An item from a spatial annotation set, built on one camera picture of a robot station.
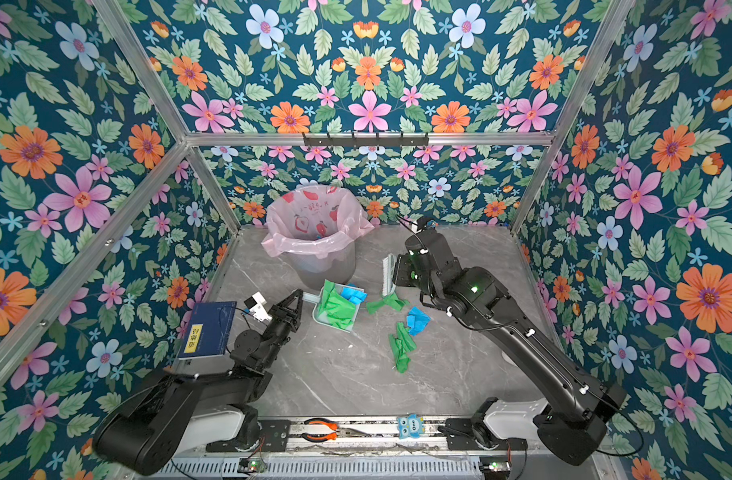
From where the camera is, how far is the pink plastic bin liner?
819 mm

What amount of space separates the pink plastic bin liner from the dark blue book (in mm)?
283

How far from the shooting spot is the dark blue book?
90 cm
